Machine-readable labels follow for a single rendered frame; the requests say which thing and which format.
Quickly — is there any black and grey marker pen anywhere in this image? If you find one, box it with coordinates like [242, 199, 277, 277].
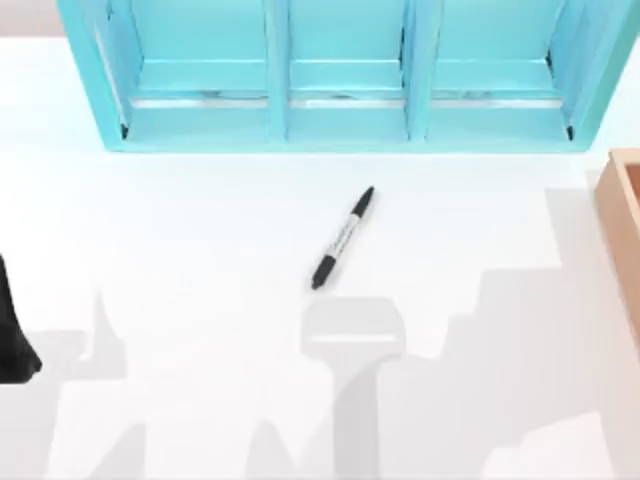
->
[310, 185, 376, 291]

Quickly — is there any light blue rack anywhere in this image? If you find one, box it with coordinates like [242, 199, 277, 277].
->
[55, 0, 640, 155]

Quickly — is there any salmon-coloured box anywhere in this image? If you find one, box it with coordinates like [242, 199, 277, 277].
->
[594, 148, 640, 357]

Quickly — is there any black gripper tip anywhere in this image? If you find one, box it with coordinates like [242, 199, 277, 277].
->
[0, 253, 43, 386]

